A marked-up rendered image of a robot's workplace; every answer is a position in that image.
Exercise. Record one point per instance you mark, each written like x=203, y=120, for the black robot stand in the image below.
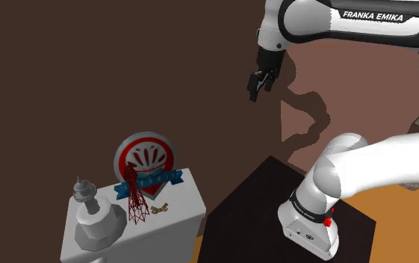
x=245, y=215

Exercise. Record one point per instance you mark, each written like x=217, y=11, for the red lattice tower model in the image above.
x=136, y=204

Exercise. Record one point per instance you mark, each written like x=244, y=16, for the white toilet tank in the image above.
x=172, y=229

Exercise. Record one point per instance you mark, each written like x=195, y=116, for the small gold figure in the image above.
x=159, y=209

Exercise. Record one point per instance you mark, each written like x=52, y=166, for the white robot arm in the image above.
x=376, y=164

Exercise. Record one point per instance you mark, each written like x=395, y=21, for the red white emblem blue ribbon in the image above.
x=147, y=154

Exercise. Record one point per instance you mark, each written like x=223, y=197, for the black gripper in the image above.
x=269, y=58

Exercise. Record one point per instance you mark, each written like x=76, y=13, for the grey tower figure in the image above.
x=98, y=227

